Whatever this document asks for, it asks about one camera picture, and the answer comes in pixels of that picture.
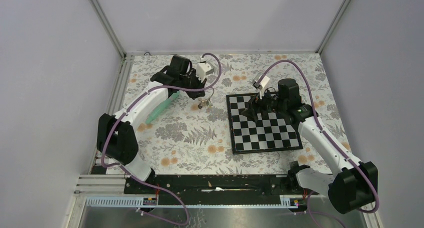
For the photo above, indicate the black white chessboard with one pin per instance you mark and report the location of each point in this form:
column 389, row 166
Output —
column 268, row 134

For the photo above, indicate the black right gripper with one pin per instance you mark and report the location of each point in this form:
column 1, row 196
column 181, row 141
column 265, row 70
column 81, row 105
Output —
column 251, row 112

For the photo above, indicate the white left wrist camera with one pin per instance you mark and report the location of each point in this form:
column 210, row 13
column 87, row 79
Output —
column 203, row 69

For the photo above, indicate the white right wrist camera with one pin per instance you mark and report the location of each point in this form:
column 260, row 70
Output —
column 261, row 83

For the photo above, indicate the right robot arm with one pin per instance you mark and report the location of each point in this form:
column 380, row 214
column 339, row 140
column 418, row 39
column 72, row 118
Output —
column 352, row 183

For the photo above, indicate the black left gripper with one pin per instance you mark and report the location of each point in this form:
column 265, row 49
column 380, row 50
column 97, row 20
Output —
column 199, row 84

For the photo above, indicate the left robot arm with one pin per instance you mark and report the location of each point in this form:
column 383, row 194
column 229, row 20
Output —
column 116, row 134

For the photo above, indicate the white slotted cable duct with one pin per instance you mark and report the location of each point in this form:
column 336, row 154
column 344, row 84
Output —
column 278, row 201

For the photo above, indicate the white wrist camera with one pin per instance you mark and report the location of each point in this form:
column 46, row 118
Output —
column 203, row 69
column 261, row 83

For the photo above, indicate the floral patterned table mat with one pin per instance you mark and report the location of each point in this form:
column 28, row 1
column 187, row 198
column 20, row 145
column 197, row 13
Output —
column 187, row 140

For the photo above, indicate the silver keyring with clips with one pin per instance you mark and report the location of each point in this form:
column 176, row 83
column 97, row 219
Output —
column 206, row 101

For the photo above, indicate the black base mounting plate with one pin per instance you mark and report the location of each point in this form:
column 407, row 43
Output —
column 185, row 187

